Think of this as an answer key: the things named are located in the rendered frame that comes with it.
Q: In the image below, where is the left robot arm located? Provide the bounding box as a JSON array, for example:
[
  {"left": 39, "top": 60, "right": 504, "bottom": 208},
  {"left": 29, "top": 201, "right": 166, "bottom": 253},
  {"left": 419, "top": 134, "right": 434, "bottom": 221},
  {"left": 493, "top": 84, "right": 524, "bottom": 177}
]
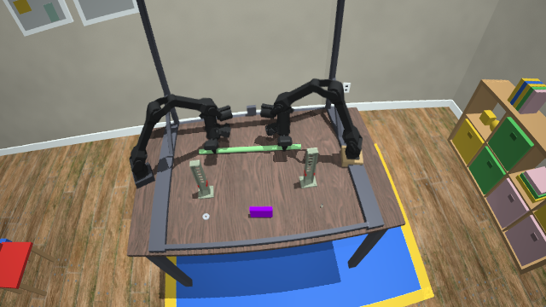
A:
[{"left": 260, "top": 78, "right": 363, "bottom": 159}]

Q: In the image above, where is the purple block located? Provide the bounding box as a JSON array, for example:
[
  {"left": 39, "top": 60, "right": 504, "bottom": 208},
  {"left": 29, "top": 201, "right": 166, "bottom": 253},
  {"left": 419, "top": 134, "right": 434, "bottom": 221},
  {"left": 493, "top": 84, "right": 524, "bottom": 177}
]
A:
[{"left": 249, "top": 206, "right": 273, "bottom": 217}]

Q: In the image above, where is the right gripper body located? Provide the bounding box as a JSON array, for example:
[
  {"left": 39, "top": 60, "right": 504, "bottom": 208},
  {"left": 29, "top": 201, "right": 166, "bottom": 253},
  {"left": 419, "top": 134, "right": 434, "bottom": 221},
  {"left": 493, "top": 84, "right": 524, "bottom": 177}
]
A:
[{"left": 204, "top": 125, "right": 218, "bottom": 150}]

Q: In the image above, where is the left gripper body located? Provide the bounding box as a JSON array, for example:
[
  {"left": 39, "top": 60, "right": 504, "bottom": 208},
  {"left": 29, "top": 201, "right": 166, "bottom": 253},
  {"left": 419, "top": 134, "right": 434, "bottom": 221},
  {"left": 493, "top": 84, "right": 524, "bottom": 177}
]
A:
[{"left": 277, "top": 120, "right": 292, "bottom": 147}]

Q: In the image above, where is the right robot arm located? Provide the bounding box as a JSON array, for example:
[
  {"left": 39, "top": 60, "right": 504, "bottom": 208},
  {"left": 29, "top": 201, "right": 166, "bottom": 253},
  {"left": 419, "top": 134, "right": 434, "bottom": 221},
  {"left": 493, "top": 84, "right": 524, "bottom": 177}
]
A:
[{"left": 129, "top": 94, "right": 233, "bottom": 179}]

